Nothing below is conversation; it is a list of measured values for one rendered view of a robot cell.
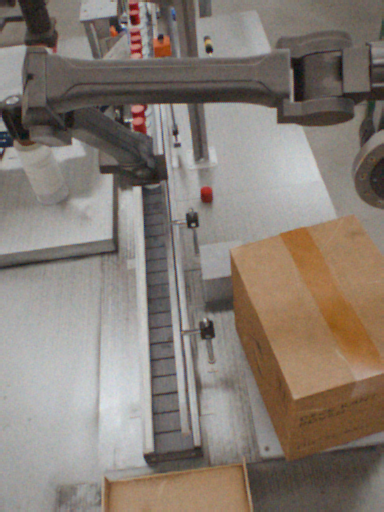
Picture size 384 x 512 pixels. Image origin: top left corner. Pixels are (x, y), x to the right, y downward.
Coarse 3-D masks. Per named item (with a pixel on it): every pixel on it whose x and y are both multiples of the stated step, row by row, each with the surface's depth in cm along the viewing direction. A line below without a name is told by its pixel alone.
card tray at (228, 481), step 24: (120, 480) 95; (144, 480) 95; (168, 480) 94; (192, 480) 94; (216, 480) 93; (240, 480) 93; (120, 504) 93; (144, 504) 92; (168, 504) 92; (192, 504) 91; (216, 504) 91; (240, 504) 90
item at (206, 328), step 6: (204, 318) 97; (198, 324) 100; (204, 324) 97; (210, 324) 99; (186, 330) 100; (192, 330) 99; (198, 330) 99; (204, 330) 98; (210, 330) 98; (180, 336) 100; (204, 336) 99; (210, 336) 99; (210, 342) 103; (210, 348) 104; (210, 354) 106; (210, 360) 108
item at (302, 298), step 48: (288, 240) 91; (336, 240) 89; (240, 288) 90; (288, 288) 84; (336, 288) 83; (240, 336) 107; (288, 336) 78; (336, 336) 77; (288, 384) 74; (336, 384) 73; (288, 432) 83; (336, 432) 87
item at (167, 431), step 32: (160, 128) 156; (160, 192) 137; (160, 224) 130; (160, 256) 123; (160, 288) 117; (160, 320) 111; (160, 352) 106; (160, 384) 102; (160, 416) 97; (160, 448) 94; (192, 448) 93
